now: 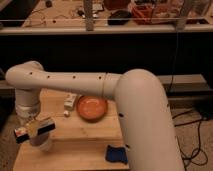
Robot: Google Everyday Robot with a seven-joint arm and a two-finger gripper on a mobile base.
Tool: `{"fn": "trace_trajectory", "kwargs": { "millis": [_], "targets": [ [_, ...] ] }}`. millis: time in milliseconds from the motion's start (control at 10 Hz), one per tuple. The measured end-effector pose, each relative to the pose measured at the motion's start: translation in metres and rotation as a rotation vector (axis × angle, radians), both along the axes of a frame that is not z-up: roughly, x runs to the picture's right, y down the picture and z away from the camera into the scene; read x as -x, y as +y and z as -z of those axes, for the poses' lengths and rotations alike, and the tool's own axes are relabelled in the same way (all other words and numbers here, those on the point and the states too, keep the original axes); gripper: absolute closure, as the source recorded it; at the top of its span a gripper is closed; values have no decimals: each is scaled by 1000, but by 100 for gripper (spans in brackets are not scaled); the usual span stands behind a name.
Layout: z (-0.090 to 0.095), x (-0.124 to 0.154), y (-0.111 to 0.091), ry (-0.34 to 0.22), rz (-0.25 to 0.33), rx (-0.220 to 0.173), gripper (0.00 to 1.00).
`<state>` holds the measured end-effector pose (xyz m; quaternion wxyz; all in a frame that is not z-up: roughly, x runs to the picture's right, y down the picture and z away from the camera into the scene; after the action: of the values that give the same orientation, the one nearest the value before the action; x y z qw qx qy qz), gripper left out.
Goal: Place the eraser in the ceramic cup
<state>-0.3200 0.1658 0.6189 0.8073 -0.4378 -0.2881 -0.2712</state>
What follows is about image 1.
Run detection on blue cloth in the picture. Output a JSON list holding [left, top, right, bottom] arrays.
[[105, 145, 128, 164]]

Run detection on orange object on bench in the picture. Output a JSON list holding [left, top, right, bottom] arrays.
[[131, 4, 153, 25]]

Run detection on metal frame post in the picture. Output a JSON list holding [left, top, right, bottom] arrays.
[[83, 0, 94, 31]]

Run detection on orange ceramic bowl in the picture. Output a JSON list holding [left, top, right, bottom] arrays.
[[76, 96, 108, 122]]

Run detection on black and white eraser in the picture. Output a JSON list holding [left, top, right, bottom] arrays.
[[14, 123, 55, 144]]

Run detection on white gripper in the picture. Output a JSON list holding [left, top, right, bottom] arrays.
[[21, 117, 54, 152]]

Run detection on black object on bench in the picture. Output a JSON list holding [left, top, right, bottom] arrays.
[[107, 10, 131, 25]]

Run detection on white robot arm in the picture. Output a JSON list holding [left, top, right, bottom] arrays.
[[6, 61, 184, 171]]

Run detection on black floor cable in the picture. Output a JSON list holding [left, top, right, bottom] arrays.
[[171, 108, 209, 169]]

